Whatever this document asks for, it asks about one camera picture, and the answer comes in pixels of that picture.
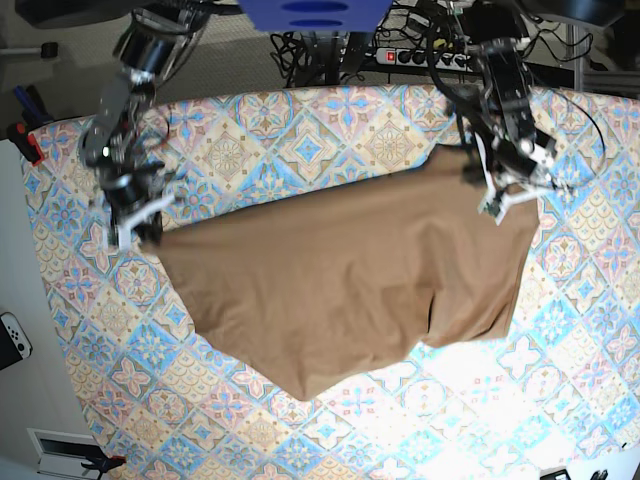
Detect patterned tile tablecloth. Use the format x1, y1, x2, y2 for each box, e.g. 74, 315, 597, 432
22, 86, 639, 479

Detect brown t-shirt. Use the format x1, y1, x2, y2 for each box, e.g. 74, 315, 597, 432
146, 146, 539, 400

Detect orange black bottom clamp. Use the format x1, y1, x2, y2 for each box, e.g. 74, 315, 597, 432
81, 456, 126, 478

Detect white game controller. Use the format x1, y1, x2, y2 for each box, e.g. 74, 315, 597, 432
1, 312, 33, 359

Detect blue handled clamp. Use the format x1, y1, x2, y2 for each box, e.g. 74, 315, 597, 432
13, 85, 54, 129

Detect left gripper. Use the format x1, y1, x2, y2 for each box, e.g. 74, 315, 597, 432
462, 134, 555, 217

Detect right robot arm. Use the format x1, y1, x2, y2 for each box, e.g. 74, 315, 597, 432
79, 4, 209, 251

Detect white power strip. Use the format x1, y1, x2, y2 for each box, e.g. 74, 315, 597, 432
374, 47, 471, 73

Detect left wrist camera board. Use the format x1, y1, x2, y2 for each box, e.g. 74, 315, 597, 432
478, 198, 505, 225

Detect white wall vent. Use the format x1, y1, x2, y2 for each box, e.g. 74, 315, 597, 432
27, 428, 102, 479

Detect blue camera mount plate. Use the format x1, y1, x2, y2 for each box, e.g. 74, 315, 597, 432
238, 0, 392, 32

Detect red black table clamp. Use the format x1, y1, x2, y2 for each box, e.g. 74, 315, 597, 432
6, 123, 44, 166

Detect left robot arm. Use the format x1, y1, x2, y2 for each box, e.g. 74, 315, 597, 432
426, 1, 558, 223

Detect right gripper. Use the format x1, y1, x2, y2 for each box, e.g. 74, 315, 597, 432
103, 193, 176, 250

